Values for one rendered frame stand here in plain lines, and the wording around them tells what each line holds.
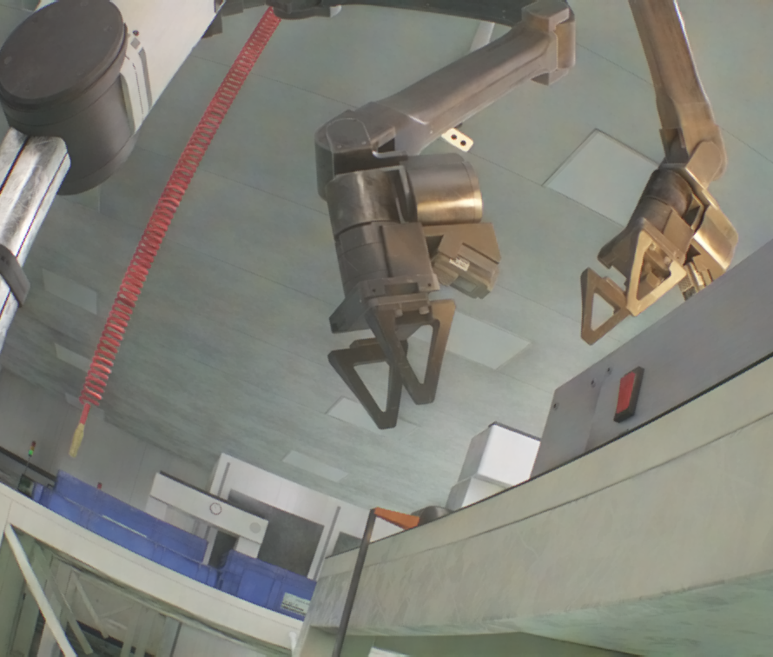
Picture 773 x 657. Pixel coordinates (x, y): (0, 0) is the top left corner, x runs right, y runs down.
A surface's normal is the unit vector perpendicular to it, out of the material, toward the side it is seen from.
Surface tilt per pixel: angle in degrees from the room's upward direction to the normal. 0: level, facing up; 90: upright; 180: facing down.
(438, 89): 70
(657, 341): 90
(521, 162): 180
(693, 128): 114
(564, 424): 90
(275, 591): 90
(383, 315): 108
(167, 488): 90
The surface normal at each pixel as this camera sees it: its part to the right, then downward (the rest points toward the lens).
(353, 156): 0.22, 0.69
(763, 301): -0.92, -0.36
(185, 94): -0.30, 0.89
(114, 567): 0.26, -0.28
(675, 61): 0.11, 0.13
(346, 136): -0.03, -0.70
